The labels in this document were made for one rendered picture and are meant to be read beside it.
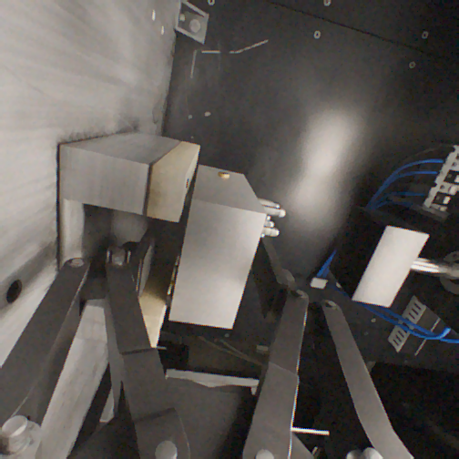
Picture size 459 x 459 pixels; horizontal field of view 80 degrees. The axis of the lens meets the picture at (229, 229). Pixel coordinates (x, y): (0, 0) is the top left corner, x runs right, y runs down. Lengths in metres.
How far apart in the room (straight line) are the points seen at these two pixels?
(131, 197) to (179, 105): 0.33
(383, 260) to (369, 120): 0.29
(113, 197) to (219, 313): 0.11
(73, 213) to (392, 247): 0.27
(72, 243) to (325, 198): 0.44
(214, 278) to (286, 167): 0.34
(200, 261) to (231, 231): 0.03
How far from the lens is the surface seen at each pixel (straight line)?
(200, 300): 0.20
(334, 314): 0.17
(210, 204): 0.17
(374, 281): 0.31
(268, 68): 0.49
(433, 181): 0.57
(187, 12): 0.49
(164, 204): 0.16
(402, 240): 0.30
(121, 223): 0.26
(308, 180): 0.51
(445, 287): 0.42
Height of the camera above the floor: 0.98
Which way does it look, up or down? 8 degrees up
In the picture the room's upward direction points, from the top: 101 degrees clockwise
